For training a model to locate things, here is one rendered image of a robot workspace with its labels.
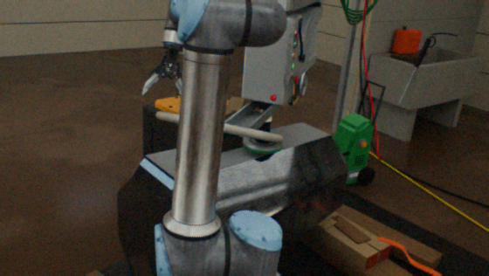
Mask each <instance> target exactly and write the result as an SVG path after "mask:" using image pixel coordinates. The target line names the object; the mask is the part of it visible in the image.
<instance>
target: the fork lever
mask: <svg viewBox="0 0 489 276"><path fill-rule="evenodd" d="M257 106H258V102H257V101H255V100H252V101H251V102H250V103H247V104H246V105H245V106H244V107H242V108H241V109H240V110H238V111H237V112H236V113H235V114H233V115H232V116H231V117H230V118H229V119H228V120H227V121H224V124H229V125H232V126H240V127H244V128H251V129H255V130H258V129H259V128H260V127H261V126H263V125H264V123H265V122H266V121H268V120H269V119H270V117H271V116H272V115H273V114H275V112H276V111H277V110H278V109H280V108H281V107H282V105H277V104H272V105H271V106H270V107H269V108H268V109H266V110H265V111H264V112H263V113H260V112H257V111H252V110H253V109H255V108H256V107H257Z"/></svg>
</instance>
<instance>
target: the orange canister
mask: <svg viewBox="0 0 489 276"><path fill-rule="evenodd" d="M421 35H422V32H421V31H420V30H417V29H413V28H409V29H407V27H406V26H403V28H402V29H398V30H396V35H395V39H394V44H393V47H392V51H391V52H389V53H391V57H397V58H400V59H407V58H414V57H418V56H419V54H420V51H419V46H420V39H421Z"/></svg>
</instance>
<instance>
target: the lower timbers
mask: <svg viewBox="0 0 489 276"><path fill-rule="evenodd" d="M335 212H338V213H339V214H340V215H342V216H343V217H344V218H348V219H349V220H350V221H352V222H353V223H355V224H358V225H360V226H361V227H362V228H363V229H365V230H368V231H370V232H372V233H373V234H374V235H376V236H378V237H379V236H380V237H383V238H386V239H389V240H391V241H396V242H397V243H399V244H401V245H403V247H405V249H406V252H407V253H408V254H409V257H410V258H411V259H414V260H415V261H416V262H417V263H419V264H420V265H424V266H427V267H429V268H430V269H432V270H434V269H435V268H436V267H437V266H438V265H439V262H440V259H441V257H442V254H443V253H440V252H438V251H436V250H434V249H432V248H431V247H428V246H426V245H424V244H422V243H420V242H417V241H416V240H415V239H413V238H410V237H409V236H405V235H403V234H402V233H401V232H399V231H397V230H393V229H391V228H390V227H388V226H387V225H385V224H381V223H379V222H378V221H376V220H374V219H373V218H370V217H368V216H366V215H364V214H362V213H361V212H358V211H356V210H354V209H352V208H350V207H349V206H346V205H344V204H342V206H341V207H339V209H338V210H336V211H335ZM299 241H301V242H302V243H304V245H306V246H307V247H310V249H311V250H313V251H314V252H316V253H318V254H319V255H320V256H321V257H322V258H323V259H325V260H327V262H328V263H330V264H331V265H333V266H335V267H336V268H337V269H339V270H340V271H342V272H343V273H345V275H346V276H414V275H412V274H411V273H409V272H408V271H405V270H403V269H402V268H401V267H400V266H399V265H397V264H395V263H394V262H392V261H391V260H390V259H385V260H383V261H382V262H380V263H379V264H376V265H374V266H373V267H371V268H369V269H368V270H366V271H363V270H361V269H360V268H358V267H357V266H356V265H353V264H352V263H350V261H348V260H347V259H344V258H343V257H342V256H341V255H339V253H337V252H334V251H333V250H332V249H331V248H329V247H327V246H326V245H324V244H322V243H321V241H319V240H317V239H316V238H315V237H313V236H312V235H310V234H308V233H306V234H305V235H304V236H302V237H301V238H299ZM390 253H391V254H392V255H394V256H395V257H397V258H398V259H402V260H403V261H404V262H406V263H408V264H409V265H411V263H410V262H409V259H408V258H407V256H406V254H405V253H404V252H403V250H402V249H400V248H399V247H395V246H393V245H392V246H391V249H390Z"/></svg>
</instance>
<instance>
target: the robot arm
mask: <svg viewBox="0 0 489 276"><path fill-rule="evenodd" d="M286 27H287V16H286V11H285V10H284V9H283V7H282V6H281V4H280V3H279V2H277V1H276V0H170V2H169V8H168V13H167V16H166V24H165V28H164V32H163V35H162V42H163V43H164V46H163V48H165V49H167V50H169V51H166V52H165V54H164V57H163V59H162V60H161V62H160V64H159V65H158V66H157V67H156V68H154V69H153V70H152V71H151V73H150V74H149V76H148V79H147V82H146V84H145V86H144V87H143V93H142V95H143V94H144V93H145V92H147V91H148V89H149V88H150V87H151V86H152V85H153V84H154V83H155V82H156V81H157V80H159V79H158V75H159V74H161V76H162V78H164V77H167V78H170V80H172V79H177V81H176V82H175V86H176V87H177V90H178V93H179V94H180V99H181V102H180V112H179V121H178V131H177V150H176V168H175V178H174V189H173V197H172V210H171V211H169V212H167V213H166V215H165V216H164V219H163V224H156V225H155V261H156V271H157V276H276V272H277V267H278V263H279V255H280V251H281V245H282V244H281V239H282V230H281V227H280V225H279V224H277V223H276V222H275V220H274V219H272V218H271V217H268V216H267V215H265V214H264V213H261V212H255V211H253V212H250V211H248V210H243V211H239V212H235V213H234V214H232V217H230V221H229V223H228V224H221V220H220V218H219V217H218V216H217V214H216V213H215V208H216V200H217V188H218V175H219V168H220V161H221V154H222V147H223V140H224V121H225V114H226V107H227V100H228V93H229V86H230V73H231V60H232V57H233V55H234V50H235V46H246V47H264V46H268V45H274V44H275V43H276V42H277V41H279V40H280V39H281V37H282V36H283V34H285V31H286ZM178 52H184V54H183V74H182V73H181V66H182V63H177V55H178Z"/></svg>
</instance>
